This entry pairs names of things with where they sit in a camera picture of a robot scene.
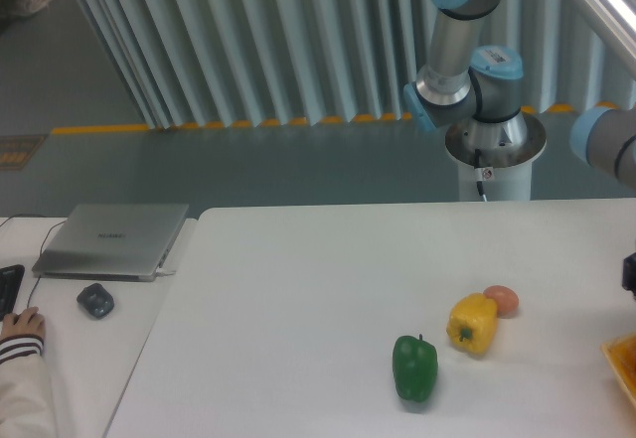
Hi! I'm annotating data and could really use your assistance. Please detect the green bell pepper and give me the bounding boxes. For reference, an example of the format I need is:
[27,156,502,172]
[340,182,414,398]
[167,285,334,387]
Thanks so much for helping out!
[392,335,438,403]

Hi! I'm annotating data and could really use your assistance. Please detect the corrugated white folding partition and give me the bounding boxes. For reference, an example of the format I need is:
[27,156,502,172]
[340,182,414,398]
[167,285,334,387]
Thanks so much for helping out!
[55,0,636,130]

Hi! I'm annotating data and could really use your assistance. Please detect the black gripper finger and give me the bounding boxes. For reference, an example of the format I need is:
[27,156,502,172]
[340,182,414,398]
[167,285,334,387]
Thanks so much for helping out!
[622,253,636,298]

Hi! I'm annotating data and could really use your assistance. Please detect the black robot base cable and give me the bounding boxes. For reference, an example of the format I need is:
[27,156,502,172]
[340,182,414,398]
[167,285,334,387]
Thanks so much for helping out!
[472,147,489,203]

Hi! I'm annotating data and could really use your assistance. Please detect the black laptop cable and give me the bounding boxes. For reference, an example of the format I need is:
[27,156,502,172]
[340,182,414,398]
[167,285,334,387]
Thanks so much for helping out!
[0,213,69,310]

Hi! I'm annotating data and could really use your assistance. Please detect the yellow bell pepper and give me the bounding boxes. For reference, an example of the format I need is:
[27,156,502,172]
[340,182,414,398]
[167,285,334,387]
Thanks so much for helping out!
[446,293,498,356]

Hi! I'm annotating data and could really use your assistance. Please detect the person's hand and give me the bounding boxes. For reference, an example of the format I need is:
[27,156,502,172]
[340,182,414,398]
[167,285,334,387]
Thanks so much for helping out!
[1,307,46,360]

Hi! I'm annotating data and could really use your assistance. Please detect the silver closed laptop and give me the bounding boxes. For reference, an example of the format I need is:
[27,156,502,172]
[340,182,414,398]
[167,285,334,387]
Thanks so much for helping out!
[32,204,189,281]

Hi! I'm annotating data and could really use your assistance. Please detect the white striped sleeve forearm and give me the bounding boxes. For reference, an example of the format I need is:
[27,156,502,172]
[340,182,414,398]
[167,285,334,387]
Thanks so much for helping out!
[1,335,58,437]

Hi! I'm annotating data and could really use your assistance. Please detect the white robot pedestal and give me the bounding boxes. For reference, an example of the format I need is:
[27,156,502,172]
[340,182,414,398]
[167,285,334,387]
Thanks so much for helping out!
[445,112,547,202]

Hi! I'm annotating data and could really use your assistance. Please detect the black keyboard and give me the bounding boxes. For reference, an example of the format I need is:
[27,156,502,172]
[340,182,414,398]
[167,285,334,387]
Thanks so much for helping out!
[0,264,25,320]

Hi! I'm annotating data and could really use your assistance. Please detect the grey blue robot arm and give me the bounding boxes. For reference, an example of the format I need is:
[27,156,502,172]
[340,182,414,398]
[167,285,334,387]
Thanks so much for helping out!
[403,0,635,202]

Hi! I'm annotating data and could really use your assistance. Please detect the dark grey computer mouse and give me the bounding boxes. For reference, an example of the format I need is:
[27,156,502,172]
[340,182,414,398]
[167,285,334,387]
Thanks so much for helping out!
[77,283,114,320]

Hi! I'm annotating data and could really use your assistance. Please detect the yellow plastic basket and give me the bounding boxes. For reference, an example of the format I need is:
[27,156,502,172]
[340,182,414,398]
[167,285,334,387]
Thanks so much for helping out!
[600,333,636,406]

